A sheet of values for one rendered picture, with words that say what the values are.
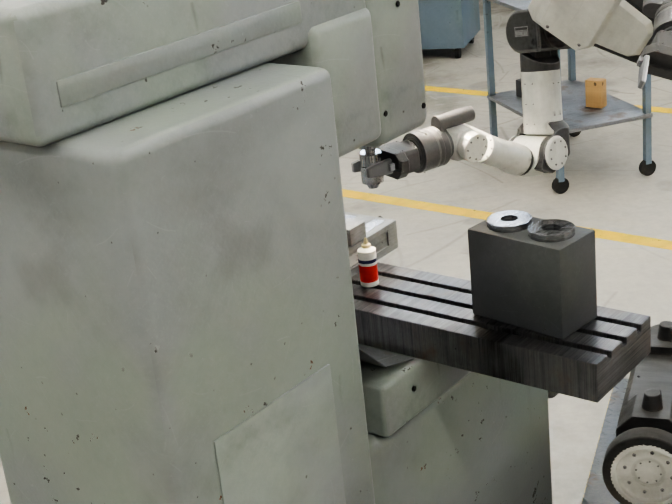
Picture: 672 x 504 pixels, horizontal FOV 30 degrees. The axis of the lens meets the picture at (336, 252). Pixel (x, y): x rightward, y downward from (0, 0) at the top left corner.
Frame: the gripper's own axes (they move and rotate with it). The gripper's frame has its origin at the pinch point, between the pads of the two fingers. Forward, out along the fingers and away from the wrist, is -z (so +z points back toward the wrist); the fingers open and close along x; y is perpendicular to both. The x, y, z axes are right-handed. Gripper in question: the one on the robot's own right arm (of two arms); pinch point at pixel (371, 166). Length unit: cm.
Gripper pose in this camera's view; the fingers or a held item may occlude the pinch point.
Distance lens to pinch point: 261.5
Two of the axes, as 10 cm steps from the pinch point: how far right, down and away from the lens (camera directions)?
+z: 8.3, -2.9, 4.7
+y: 1.1, 9.2, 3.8
